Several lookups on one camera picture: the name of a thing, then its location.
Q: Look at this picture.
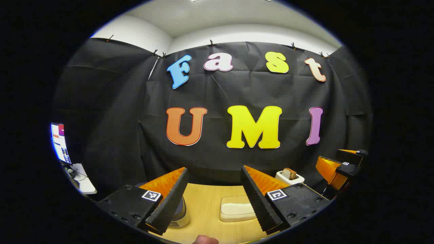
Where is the white toaster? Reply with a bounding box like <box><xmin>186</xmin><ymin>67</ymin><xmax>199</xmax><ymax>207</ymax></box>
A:
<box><xmin>275</xmin><ymin>169</ymin><xmax>305</xmax><ymax>186</ymax></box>

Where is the black backdrop cloth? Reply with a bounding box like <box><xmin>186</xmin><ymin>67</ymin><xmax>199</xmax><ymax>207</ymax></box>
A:
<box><xmin>51</xmin><ymin>37</ymin><xmax>373</xmax><ymax>204</ymax></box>

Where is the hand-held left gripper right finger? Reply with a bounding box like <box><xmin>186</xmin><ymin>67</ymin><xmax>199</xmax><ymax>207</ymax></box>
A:
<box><xmin>241</xmin><ymin>165</ymin><xmax>332</xmax><ymax>236</ymax></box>

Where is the clear glass dish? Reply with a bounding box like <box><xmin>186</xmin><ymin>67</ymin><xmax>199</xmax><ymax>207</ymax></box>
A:
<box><xmin>219</xmin><ymin>196</ymin><xmax>257</xmax><ymax>222</ymax></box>

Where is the white side table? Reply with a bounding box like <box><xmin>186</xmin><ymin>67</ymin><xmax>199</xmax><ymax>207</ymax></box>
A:
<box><xmin>63</xmin><ymin>163</ymin><xmax>98</xmax><ymax>195</ymax></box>

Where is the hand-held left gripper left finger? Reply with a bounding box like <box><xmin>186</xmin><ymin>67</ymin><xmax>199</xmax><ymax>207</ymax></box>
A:
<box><xmin>98</xmin><ymin>167</ymin><xmax>189</xmax><ymax>236</ymax></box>

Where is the black and beige rice cooker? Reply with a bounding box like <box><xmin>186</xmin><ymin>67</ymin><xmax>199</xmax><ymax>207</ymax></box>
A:
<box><xmin>136</xmin><ymin>181</ymin><xmax>190</xmax><ymax>228</ymax></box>

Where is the computer monitor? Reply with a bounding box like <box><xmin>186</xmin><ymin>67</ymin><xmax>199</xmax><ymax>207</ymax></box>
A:
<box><xmin>50</xmin><ymin>123</ymin><xmax>73</xmax><ymax>165</ymax></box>

